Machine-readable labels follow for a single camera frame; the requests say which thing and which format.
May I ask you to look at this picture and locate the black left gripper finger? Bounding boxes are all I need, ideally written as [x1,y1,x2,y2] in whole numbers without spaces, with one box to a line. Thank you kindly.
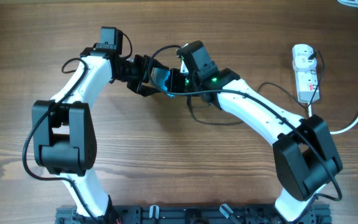
[141,86,164,96]
[147,57,169,70]

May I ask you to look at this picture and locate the turquoise screen smartphone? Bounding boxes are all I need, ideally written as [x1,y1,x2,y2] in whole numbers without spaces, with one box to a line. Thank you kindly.
[151,68,171,92]

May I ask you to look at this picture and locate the black USB charging cable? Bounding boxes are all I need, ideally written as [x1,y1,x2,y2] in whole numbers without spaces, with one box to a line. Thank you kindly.
[186,49,326,126]

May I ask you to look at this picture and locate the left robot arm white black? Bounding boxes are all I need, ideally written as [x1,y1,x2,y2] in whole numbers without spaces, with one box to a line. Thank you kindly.
[22,27,169,223]

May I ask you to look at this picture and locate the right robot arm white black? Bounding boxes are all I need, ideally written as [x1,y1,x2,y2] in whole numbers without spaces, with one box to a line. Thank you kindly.
[175,40,343,223]

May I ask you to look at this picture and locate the white USB charger adapter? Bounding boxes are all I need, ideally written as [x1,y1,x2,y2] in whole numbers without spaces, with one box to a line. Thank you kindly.
[293,55,317,72]

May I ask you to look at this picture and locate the white power strip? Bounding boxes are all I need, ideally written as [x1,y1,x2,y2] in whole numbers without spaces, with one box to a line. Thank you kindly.
[292,44,319,104]

